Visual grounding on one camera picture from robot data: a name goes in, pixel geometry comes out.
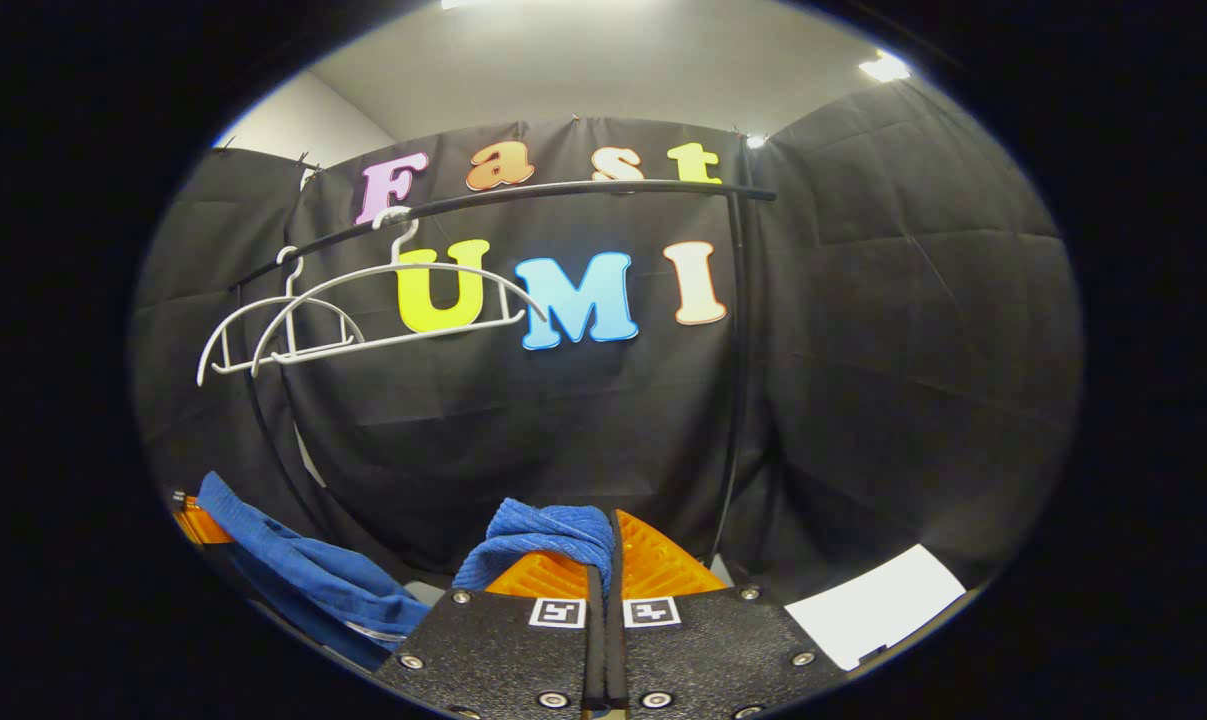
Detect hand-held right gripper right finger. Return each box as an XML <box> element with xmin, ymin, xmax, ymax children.
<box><xmin>608</xmin><ymin>510</ymin><xmax>849</xmax><ymax>720</ymax></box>

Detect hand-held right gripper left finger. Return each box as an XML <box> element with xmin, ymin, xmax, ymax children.
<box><xmin>373</xmin><ymin>548</ymin><xmax>604</xmax><ymax>720</ymax></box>

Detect blue corduroy jacket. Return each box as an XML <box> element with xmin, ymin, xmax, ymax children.
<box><xmin>195</xmin><ymin>472</ymin><xmax>616</xmax><ymax>673</ymax></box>

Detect white plastic hanger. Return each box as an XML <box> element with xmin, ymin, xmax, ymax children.
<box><xmin>196</xmin><ymin>246</ymin><xmax>366</xmax><ymax>387</ymax></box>
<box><xmin>251</xmin><ymin>207</ymin><xmax>549</xmax><ymax>378</ymax></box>

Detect black clothes rack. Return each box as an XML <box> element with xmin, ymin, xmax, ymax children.
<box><xmin>225</xmin><ymin>180</ymin><xmax>777</xmax><ymax>571</ymax></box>

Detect black backdrop cloth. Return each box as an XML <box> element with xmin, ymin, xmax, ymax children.
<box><xmin>131</xmin><ymin>80</ymin><xmax>1084</xmax><ymax>606</ymax></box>

